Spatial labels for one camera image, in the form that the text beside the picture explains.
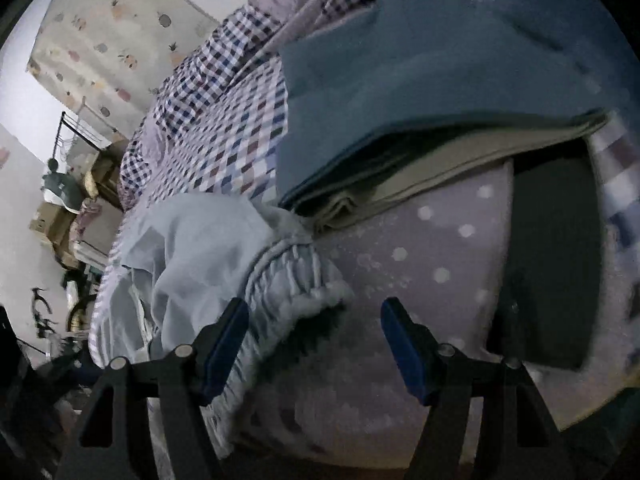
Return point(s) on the blue plush blanket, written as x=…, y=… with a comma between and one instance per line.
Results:
x=425, y=60

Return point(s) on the brown cardboard box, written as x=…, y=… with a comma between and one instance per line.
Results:
x=107, y=170

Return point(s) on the pineapple print curtain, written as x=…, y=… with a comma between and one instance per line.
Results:
x=100, y=25

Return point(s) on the grey-green pants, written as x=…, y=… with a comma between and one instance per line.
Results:
x=200, y=260

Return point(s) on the small-checked dotted quilt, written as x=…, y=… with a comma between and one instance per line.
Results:
x=200, y=75

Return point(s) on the folded dark grey cloth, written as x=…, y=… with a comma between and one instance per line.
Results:
x=550, y=260

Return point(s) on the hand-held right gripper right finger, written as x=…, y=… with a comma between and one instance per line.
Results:
x=405, y=355

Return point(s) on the folded beige cloth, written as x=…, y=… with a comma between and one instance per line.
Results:
x=400, y=180

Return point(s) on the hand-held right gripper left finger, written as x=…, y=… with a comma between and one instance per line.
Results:
x=225, y=355

